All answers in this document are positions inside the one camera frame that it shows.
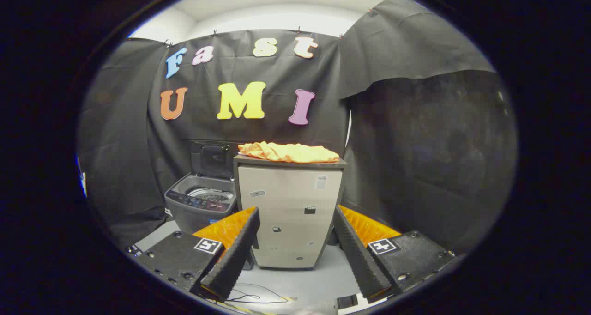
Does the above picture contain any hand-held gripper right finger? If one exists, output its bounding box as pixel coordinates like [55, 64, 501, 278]
[333, 205, 458, 304]

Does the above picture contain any grey washing machine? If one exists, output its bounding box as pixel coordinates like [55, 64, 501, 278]
[164, 173, 238, 235]

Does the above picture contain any black cable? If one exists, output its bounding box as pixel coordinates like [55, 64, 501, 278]
[225, 284, 289, 304]

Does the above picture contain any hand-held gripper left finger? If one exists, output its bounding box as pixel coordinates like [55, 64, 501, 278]
[134, 207, 260, 303]

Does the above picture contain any orange shirt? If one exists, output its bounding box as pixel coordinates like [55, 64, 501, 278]
[238, 141, 340, 164]

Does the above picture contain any beige cabinet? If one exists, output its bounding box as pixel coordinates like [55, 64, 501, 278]
[233, 154, 349, 270]

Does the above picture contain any black backdrop cloth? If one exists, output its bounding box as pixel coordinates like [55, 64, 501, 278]
[78, 0, 518, 255]

